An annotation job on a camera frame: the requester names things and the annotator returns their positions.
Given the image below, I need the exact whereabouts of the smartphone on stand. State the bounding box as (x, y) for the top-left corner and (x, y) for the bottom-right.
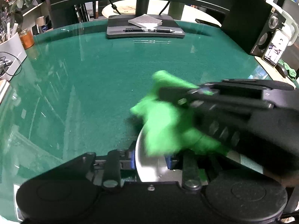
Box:
(262, 29), (289, 67)

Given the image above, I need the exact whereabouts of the black speaker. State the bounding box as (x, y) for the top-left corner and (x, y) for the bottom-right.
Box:
(221, 0), (286, 57)

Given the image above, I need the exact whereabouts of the grey monitor stand base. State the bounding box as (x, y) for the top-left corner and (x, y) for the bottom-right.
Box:
(107, 15), (185, 38)

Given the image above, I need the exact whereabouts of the white bowl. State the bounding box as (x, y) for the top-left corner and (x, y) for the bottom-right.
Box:
(135, 128), (182, 186)

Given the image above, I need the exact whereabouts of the green cleaning cloth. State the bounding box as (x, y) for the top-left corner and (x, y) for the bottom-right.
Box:
(130, 70), (229, 156)

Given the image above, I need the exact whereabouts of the orange jar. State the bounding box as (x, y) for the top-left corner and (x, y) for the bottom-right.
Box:
(19, 29), (34, 50)

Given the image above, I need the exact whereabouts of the black pen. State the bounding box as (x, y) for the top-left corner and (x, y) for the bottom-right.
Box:
(123, 28), (176, 33)

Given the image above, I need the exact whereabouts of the grey notepad on stand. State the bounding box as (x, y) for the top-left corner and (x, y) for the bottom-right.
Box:
(128, 14), (163, 29)

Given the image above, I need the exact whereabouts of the white desk organizer box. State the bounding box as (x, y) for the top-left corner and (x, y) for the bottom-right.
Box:
(1, 33), (27, 81)

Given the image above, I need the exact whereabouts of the black computer mouse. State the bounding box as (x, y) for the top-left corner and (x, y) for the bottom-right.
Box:
(275, 63), (288, 78)

